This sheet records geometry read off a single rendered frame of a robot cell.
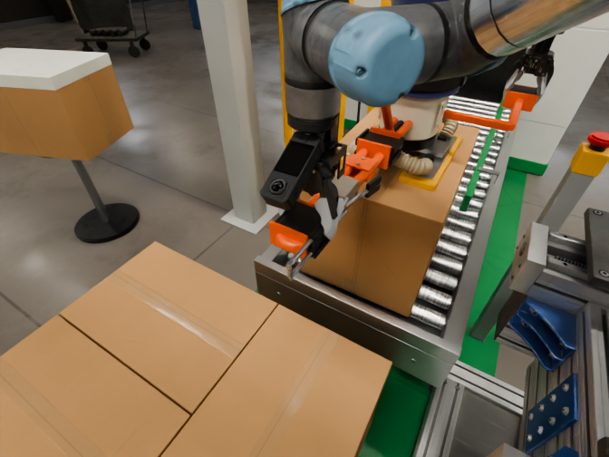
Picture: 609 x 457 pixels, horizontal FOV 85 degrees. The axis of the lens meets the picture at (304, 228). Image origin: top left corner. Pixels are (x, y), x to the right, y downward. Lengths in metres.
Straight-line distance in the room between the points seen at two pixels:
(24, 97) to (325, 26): 1.77
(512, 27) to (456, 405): 1.24
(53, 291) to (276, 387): 1.60
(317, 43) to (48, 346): 1.16
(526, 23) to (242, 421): 0.93
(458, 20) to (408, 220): 0.56
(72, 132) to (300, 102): 1.60
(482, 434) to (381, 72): 1.28
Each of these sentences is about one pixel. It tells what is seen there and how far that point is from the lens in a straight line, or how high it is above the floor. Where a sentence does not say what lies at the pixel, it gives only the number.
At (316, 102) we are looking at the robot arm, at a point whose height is 1.31.
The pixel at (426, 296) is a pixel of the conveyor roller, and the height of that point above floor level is 0.54.
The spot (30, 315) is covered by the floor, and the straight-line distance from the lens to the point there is 2.26.
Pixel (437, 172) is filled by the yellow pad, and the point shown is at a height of 0.97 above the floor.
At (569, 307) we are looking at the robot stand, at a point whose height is 0.91.
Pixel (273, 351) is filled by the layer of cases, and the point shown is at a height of 0.54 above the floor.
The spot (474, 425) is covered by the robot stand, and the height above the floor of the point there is 0.21.
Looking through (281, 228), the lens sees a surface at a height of 1.10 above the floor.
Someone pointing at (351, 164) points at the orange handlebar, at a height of 1.09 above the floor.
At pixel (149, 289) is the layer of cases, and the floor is 0.54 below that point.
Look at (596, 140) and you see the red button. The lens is 1.27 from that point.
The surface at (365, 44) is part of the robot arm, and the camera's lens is 0.32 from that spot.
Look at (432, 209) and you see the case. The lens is 0.90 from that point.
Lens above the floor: 1.46
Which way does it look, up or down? 41 degrees down
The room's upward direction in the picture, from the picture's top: straight up
